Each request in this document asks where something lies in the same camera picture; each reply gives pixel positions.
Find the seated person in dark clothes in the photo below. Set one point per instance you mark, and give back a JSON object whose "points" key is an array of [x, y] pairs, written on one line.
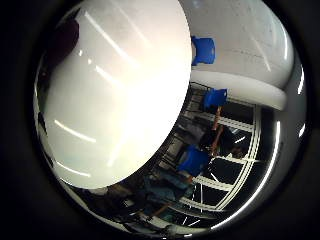
{"points": [[218, 140]]}

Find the blue plastic chair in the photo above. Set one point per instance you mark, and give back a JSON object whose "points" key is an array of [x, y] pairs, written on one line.
{"points": [[203, 50], [215, 98], [192, 161]]}

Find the purple eggplant plush toy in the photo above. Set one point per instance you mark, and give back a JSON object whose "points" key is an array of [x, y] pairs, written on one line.
{"points": [[63, 40]]}

